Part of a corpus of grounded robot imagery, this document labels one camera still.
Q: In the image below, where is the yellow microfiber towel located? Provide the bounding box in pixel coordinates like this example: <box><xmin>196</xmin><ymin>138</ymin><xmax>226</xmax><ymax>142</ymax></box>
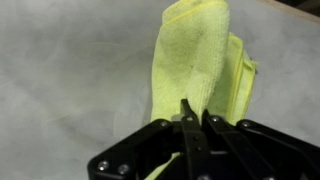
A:
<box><xmin>143</xmin><ymin>0</ymin><xmax>259</xmax><ymax>180</ymax></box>

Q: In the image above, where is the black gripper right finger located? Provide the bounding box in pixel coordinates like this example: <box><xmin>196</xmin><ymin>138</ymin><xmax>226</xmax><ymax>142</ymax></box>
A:
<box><xmin>201</xmin><ymin>109</ymin><xmax>320</xmax><ymax>180</ymax></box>

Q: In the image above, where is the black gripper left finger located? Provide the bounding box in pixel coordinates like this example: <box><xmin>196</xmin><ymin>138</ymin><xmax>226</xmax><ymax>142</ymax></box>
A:
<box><xmin>87</xmin><ymin>98</ymin><xmax>212</xmax><ymax>180</ymax></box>

